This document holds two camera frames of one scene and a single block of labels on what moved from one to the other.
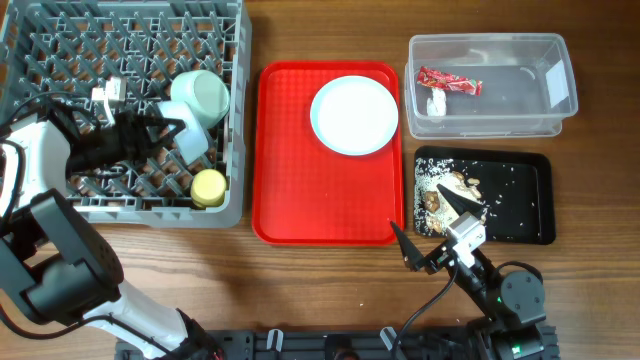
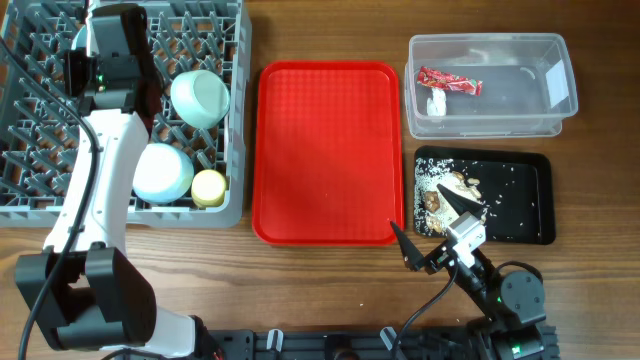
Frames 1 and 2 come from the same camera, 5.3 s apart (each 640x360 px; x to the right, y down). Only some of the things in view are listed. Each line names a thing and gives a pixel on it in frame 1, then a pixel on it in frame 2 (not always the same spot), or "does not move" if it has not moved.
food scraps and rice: (432, 212) does not move
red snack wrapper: (438, 79) does not move
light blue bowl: (191, 142) to (162, 173)
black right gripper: (460, 204) does not move
